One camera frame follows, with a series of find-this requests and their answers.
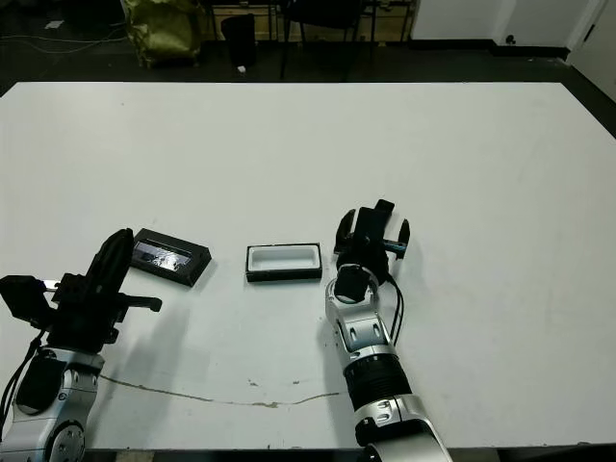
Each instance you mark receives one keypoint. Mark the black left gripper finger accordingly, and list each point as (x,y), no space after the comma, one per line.
(106,264)
(124,262)

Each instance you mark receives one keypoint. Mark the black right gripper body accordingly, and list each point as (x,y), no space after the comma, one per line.
(373,264)

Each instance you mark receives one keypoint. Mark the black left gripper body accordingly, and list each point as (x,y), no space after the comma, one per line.
(86,313)

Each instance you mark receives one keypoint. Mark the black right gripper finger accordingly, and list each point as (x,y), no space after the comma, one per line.
(404,238)
(345,231)

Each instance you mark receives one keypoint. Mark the slim black camera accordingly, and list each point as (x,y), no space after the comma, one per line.
(386,206)

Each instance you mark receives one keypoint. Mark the black box base white tray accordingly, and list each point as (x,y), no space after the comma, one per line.
(284,260)

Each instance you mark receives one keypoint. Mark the small white floor scrap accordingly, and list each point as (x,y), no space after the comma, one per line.
(241,69)

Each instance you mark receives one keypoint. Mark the black mesh office chair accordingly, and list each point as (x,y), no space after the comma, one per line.
(327,14)

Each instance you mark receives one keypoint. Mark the black waste bin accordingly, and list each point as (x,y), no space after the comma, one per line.
(240,38)

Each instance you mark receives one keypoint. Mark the black door stopper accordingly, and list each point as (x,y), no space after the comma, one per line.
(511,39)

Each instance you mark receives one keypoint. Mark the yellow-green plastic bag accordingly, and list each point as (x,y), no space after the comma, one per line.
(163,29)

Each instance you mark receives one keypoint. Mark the white paper sheet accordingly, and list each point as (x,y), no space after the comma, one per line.
(54,25)

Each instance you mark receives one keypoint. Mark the white door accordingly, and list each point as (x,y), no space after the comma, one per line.
(597,29)

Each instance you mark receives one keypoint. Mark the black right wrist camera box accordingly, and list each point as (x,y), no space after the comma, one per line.
(370,226)

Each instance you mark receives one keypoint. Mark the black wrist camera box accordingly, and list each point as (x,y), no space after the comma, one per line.
(24,300)
(370,226)

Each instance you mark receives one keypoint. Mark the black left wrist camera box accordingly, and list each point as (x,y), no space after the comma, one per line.
(24,300)

